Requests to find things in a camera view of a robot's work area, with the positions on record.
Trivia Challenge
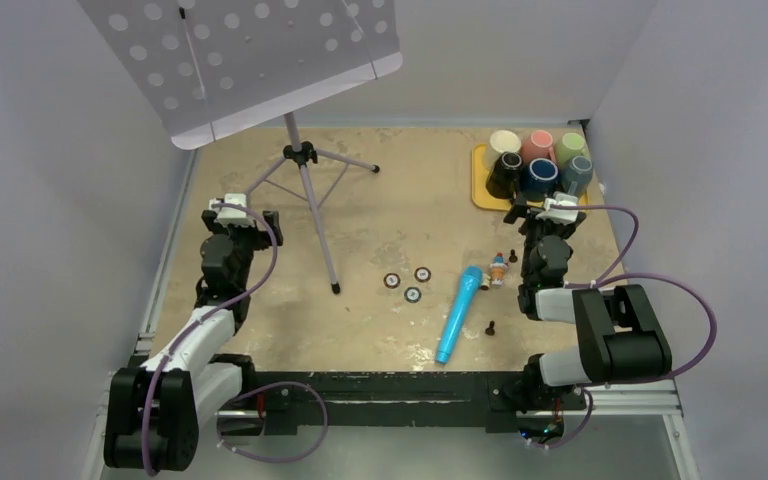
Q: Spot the small colourful toy figure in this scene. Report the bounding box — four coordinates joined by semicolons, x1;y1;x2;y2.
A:
480;252;508;290

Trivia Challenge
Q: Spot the round token lower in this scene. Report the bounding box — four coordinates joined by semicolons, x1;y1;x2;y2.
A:
403;286;422;303

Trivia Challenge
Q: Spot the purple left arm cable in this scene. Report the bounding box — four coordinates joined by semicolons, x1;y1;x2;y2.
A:
140;202;280;478

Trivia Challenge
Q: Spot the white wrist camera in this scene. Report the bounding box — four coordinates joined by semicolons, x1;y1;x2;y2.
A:
536;192;579;225
208;193;255;227

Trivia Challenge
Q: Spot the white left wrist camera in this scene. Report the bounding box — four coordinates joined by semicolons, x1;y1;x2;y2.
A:
208;193;255;227

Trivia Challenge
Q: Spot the pink ceramic mug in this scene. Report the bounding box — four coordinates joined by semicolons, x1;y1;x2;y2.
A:
519;130;554;164

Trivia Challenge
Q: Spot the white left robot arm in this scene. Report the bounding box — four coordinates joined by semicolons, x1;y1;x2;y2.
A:
103;201;283;476

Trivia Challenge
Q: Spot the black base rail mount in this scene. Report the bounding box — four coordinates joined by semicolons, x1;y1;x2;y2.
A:
217;371;587;439

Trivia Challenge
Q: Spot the light green ceramic mug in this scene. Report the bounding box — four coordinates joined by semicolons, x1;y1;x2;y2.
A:
553;132;590;168

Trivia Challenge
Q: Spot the round token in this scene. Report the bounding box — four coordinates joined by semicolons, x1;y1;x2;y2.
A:
414;267;431;283
383;273;401;289
403;286;422;303

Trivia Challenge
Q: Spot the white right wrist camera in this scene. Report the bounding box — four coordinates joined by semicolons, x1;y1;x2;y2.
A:
536;192;579;225

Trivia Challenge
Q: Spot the white perforated music stand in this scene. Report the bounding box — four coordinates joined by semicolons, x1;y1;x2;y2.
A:
79;0;404;295

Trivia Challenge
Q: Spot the black ceramic mug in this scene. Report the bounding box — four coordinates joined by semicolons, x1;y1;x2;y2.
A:
485;153;523;200

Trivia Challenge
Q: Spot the blue toy microphone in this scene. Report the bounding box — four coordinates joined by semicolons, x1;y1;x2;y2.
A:
435;265;483;365

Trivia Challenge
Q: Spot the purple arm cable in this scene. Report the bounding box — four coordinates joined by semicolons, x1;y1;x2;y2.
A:
140;202;280;478
542;204;719;387

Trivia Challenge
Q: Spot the cream ceramic mug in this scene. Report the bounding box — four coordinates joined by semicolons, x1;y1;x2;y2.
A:
483;130;521;172

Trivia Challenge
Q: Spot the round token left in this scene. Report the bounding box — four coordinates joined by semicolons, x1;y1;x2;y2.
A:
383;273;401;289

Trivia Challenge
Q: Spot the round token upper right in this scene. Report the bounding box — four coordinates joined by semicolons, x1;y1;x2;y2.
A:
414;267;431;283

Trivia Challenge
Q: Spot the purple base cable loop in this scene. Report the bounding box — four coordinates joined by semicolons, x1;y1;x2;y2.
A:
215;381;330;465

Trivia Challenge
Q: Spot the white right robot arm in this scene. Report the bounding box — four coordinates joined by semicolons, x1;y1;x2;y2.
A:
499;203;672;412

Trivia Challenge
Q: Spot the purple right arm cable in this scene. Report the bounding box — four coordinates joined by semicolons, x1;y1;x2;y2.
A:
542;204;719;387

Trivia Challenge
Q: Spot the dark blue ceramic mug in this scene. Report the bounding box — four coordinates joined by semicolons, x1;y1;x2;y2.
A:
519;158;559;202

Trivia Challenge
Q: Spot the grey ceramic mug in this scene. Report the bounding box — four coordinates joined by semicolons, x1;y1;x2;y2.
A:
560;155;593;197

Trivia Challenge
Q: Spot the yellow plastic tray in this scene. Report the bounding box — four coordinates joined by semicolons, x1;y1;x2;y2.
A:
471;143;590;213

